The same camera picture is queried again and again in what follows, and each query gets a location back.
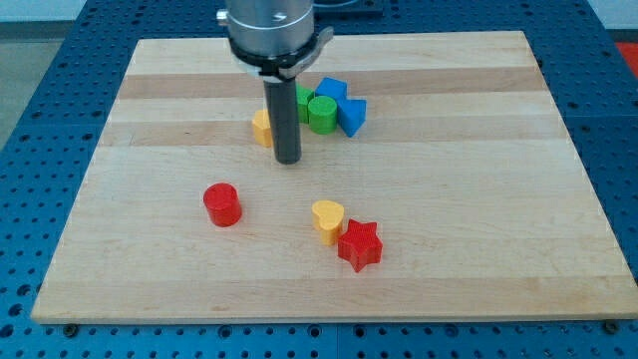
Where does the blue cube block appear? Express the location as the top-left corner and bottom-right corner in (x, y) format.
(315, 77), (348, 100)

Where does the wooden board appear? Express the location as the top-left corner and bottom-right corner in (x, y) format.
(31, 31), (637, 324)

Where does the green cylinder block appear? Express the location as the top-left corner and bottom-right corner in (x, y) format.
(308, 96), (338, 135)

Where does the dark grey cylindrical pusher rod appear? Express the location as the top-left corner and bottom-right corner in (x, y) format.
(264, 78), (302, 165)

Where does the red star block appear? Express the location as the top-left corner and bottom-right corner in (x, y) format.
(338, 218), (383, 272)

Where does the green star block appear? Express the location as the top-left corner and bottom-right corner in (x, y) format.
(296, 84), (315, 124)

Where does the yellow heart block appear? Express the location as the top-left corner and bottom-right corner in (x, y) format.
(311, 199), (345, 246)

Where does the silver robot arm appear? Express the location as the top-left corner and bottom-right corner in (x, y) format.
(216, 0), (334, 165)

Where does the yellow hexagon block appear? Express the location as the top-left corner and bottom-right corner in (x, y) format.
(251, 109), (273, 148)

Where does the red cylinder block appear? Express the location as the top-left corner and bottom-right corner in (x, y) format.
(202, 182), (242, 227)

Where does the blue triangle block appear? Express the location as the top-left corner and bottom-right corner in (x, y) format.
(337, 99), (367, 138)

